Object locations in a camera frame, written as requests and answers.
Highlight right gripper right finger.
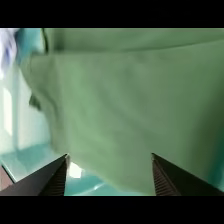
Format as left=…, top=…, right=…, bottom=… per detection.
left=151, top=152, right=224, bottom=197

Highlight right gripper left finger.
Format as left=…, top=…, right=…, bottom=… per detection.
left=0, top=153, right=71, bottom=197

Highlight green shirt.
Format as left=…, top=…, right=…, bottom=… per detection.
left=20, top=28, right=224, bottom=196

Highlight white and blue garment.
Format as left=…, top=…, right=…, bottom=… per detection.
left=0, top=28, right=20, bottom=79

